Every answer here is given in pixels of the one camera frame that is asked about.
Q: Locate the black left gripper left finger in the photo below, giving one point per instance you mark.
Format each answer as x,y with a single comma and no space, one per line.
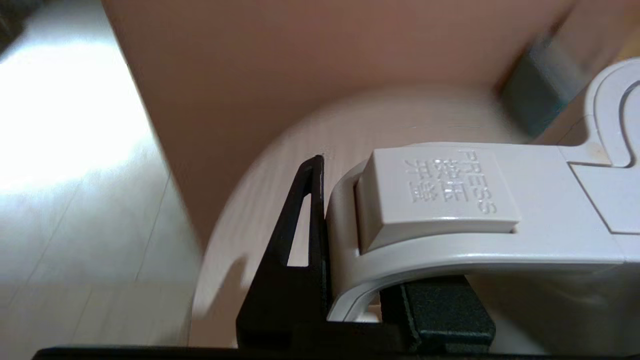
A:
285,310

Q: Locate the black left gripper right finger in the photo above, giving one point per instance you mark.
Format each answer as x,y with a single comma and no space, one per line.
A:
440,315

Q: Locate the white electric kettle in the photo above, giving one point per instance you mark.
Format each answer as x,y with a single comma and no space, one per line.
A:
550,215

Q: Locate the blue-grey tissue box holder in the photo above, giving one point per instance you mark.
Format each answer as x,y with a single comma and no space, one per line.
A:
545,85

